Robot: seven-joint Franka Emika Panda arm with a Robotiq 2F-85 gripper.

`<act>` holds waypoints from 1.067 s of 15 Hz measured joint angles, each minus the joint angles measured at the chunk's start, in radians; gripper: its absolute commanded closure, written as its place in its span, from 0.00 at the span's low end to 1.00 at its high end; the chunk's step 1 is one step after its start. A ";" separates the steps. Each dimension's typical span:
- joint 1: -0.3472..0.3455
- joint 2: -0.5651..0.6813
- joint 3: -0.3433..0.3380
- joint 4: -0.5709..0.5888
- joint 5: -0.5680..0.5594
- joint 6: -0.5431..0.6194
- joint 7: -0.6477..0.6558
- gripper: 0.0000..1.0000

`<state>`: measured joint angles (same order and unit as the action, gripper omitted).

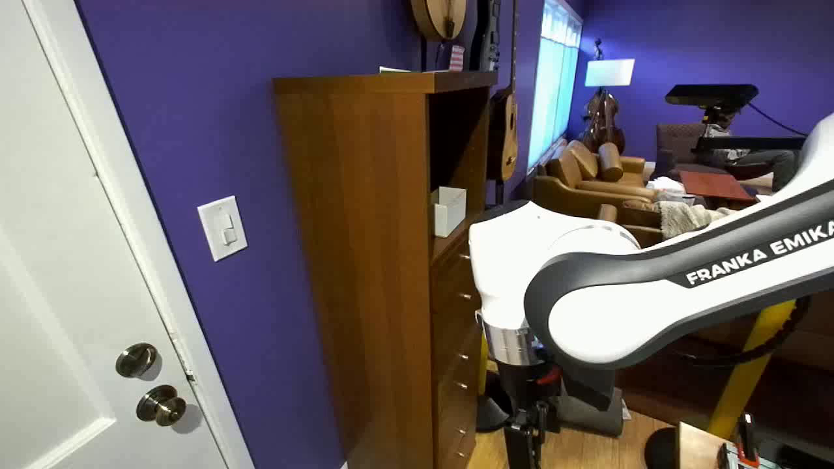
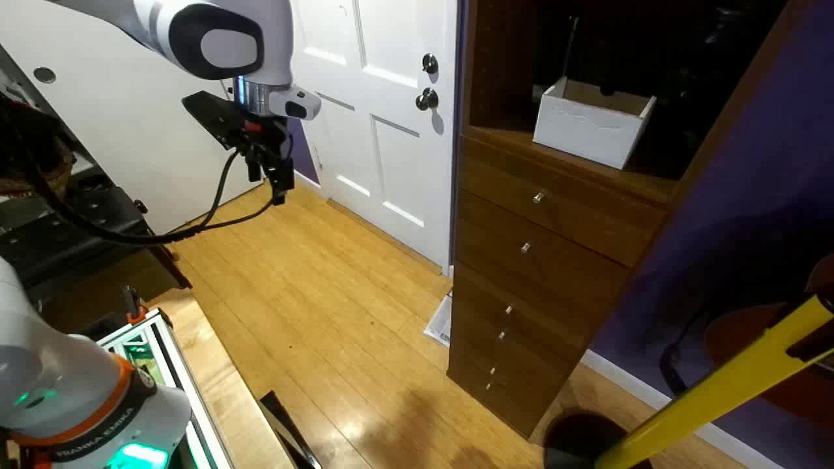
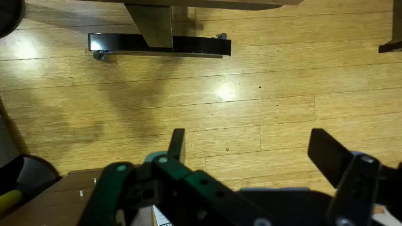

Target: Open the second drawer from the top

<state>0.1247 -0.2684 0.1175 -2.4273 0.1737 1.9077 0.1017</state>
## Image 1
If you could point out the bright window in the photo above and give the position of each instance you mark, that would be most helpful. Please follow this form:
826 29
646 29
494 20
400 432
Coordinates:
554 87

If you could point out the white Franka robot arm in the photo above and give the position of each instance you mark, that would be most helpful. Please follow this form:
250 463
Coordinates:
607 321

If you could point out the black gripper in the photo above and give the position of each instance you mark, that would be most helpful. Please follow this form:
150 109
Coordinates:
525 409

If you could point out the black round pole base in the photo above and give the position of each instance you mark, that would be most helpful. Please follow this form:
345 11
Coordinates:
664 452

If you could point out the brass round door knob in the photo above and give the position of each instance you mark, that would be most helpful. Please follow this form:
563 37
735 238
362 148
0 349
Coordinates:
159 405

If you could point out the reddish brown flat book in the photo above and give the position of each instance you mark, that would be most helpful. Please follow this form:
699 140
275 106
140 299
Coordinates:
715 187

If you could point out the small pink box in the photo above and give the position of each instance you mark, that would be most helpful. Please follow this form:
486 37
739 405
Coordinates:
457 58

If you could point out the brass deadbolt knob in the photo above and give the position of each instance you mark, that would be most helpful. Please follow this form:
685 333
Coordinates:
137 362

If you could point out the white light switch plate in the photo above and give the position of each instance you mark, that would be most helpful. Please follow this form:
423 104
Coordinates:
223 227

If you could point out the brown wooden drawer cabinet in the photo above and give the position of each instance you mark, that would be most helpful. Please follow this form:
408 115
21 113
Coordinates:
366 263

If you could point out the white lamp shade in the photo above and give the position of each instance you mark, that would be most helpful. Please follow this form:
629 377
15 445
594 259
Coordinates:
610 71

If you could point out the brown sofa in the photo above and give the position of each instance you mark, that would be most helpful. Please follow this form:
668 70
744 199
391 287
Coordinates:
573 196

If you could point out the black camera on stand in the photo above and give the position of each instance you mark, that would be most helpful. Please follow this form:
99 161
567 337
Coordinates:
709 95

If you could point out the white open box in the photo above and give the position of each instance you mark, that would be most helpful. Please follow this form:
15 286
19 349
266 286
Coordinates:
448 209

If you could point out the white panel door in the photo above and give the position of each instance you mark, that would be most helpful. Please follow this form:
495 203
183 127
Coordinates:
61 263

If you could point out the brown sofa cushion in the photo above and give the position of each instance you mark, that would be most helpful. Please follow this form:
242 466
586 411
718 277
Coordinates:
583 161
610 164

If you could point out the brown hanging guitar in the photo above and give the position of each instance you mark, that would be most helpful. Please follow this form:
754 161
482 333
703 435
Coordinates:
509 131

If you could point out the yellow pole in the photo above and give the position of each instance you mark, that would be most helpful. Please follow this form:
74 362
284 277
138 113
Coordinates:
745 375

